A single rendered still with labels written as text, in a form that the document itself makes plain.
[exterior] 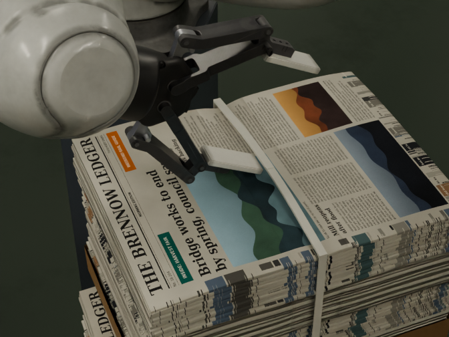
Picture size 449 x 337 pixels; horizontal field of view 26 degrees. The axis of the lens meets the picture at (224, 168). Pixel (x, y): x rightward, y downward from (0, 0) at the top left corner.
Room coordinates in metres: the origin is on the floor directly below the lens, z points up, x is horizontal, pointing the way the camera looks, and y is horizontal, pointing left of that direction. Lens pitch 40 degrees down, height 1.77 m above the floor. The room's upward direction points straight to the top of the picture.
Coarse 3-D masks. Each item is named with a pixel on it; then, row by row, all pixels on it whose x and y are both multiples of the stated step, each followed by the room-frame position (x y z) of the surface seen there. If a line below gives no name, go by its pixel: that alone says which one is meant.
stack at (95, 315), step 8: (88, 288) 0.87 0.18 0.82; (80, 296) 0.86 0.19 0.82; (88, 296) 0.85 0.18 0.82; (96, 296) 0.85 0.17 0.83; (88, 304) 0.84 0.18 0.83; (96, 304) 0.84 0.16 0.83; (88, 312) 0.83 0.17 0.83; (96, 312) 0.83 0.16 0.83; (104, 312) 0.83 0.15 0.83; (88, 320) 0.82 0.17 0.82; (96, 320) 0.81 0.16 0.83; (104, 320) 0.81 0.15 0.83; (88, 328) 0.84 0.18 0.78; (96, 328) 0.80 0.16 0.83; (104, 328) 0.80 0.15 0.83; (112, 328) 0.80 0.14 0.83; (88, 336) 0.84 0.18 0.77; (96, 336) 0.79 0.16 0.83; (104, 336) 0.79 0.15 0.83; (112, 336) 0.79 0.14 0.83
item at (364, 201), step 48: (288, 96) 0.97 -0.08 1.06; (336, 96) 0.97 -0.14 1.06; (288, 144) 0.88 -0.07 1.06; (336, 144) 0.88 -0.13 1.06; (384, 144) 0.88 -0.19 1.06; (336, 192) 0.80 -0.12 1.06; (384, 192) 0.80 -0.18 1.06; (432, 192) 0.80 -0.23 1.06; (384, 240) 0.73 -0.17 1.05; (432, 240) 0.75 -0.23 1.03; (384, 288) 0.73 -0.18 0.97; (432, 288) 0.76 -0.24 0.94; (336, 336) 0.72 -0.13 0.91; (384, 336) 0.74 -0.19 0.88
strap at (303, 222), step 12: (228, 108) 0.94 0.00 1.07; (240, 132) 0.89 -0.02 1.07; (252, 144) 0.86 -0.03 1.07; (264, 156) 0.84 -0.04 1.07; (276, 180) 0.80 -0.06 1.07; (288, 192) 0.78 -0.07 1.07; (288, 204) 0.77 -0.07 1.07; (300, 216) 0.75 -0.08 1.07; (312, 228) 0.73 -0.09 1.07; (312, 240) 0.72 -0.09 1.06; (324, 252) 0.70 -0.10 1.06
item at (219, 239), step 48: (96, 144) 0.87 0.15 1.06; (96, 192) 0.79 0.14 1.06; (144, 192) 0.79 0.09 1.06; (192, 192) 0.79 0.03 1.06; (240, 192) 0.80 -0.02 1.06; (96, 240) 0.85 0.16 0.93; (144, 240) 0.72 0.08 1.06; (192, 240) 0.72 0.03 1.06; (240, 240) 0.72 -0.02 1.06; (144, 288) 0.66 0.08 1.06; (192, 288) 0.65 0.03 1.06; (240, 288) 0.66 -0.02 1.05; (288, 288) 0.68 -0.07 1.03; (144, 336) 0.67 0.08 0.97; (192, 336) 0.65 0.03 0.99; (240, 336) 0.67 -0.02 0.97
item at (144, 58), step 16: (144, 48) 0.80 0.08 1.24; (144, 64) 0.78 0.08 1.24; (160, 64) 0.79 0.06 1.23; (176, 64) 0.79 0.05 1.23; (144, 80) 0.76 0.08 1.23; (160, 80) 0.79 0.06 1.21; (144, 96) 0.76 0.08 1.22; (160, 96) 0.79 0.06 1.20; (176, 96) 0.79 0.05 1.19; (192, 96) 0.80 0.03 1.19; (128, 112) 0.75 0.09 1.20; (144, 112) 0.76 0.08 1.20; (176, 112) 0.79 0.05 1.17
